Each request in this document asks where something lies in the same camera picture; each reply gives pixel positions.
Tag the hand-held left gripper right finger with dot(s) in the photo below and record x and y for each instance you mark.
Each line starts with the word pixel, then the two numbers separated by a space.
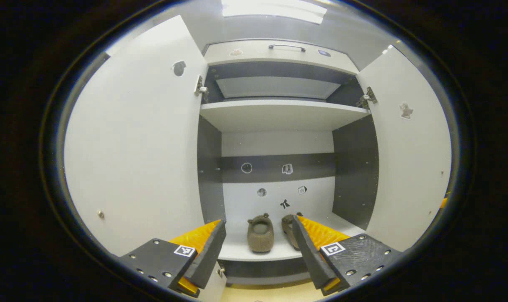
pixel 308 256

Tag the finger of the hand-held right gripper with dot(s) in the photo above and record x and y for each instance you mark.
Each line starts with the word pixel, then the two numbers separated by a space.
pixel 445 202

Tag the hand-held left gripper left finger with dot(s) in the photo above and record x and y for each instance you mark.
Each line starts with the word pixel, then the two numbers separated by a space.
pixel 210 256

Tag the brown fuzzy shoe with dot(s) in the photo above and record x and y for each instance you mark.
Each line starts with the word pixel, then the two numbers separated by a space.
pixel 260 239
pixel 288 230

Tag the grey shoe cabinet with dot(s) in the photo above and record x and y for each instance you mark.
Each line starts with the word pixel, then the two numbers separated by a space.
pixel 279 115

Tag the metal door hinge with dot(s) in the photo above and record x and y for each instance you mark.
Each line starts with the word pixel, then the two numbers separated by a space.
pixel 221 272
pixel 200 89
pixel 367 98

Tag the grey cabinet drawer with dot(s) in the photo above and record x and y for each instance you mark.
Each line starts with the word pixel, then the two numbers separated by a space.
pixel 254 52

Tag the ceiling light panel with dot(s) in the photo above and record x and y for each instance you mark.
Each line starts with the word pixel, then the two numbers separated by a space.
pixel 275 9

